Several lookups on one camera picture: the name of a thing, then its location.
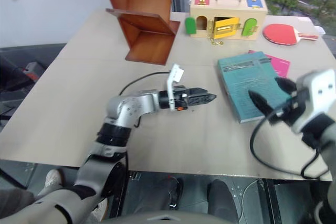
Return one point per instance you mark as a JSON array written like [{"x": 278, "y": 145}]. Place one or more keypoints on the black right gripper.
[{"x": 295, "y": 107}]

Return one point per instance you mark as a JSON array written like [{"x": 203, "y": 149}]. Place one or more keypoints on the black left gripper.
[{"x": 181, "y": 97}]

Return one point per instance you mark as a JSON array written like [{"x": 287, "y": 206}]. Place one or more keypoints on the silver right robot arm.
[{"x": 329, "y": 142}]

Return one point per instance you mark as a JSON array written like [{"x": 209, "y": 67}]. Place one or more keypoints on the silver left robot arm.
[{"x": 131, "y": 106}]

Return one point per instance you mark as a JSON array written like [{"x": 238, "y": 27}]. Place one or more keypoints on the teal book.
[{"x": 244, "y": 82}]

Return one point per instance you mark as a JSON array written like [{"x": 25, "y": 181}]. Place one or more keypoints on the pink booklet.
[{"x": 281, "y": 66}]

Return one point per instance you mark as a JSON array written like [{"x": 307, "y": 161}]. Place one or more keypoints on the red table tennis paddle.
[{"x": 278, "y": 32}]

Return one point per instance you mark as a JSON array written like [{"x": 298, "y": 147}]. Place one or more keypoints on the clear plastic container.
[{"x": 320, "y": 30}]

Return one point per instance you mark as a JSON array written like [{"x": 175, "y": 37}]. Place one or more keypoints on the wooden lock activity box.
[{"x": 231, "y": 10}]

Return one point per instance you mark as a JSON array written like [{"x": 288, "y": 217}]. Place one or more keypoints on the white shoe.
[
  {"x": 53, "y": 178},
  {"x": 101, "y": 209}
]

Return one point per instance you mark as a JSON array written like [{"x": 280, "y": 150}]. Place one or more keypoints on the red and grey device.
[{"x": 31, "y": 70}]

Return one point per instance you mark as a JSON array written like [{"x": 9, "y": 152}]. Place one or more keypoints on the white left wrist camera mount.
[{"x": 172, "y": 87}]

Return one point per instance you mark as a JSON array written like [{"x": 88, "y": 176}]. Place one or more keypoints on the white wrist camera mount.
[
  {"x": 320, "y": 93},
  {"x": 172, "y": 87}
]

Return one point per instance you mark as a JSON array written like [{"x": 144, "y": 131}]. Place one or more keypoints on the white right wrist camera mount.
[{"x": 320, "y": 93}]

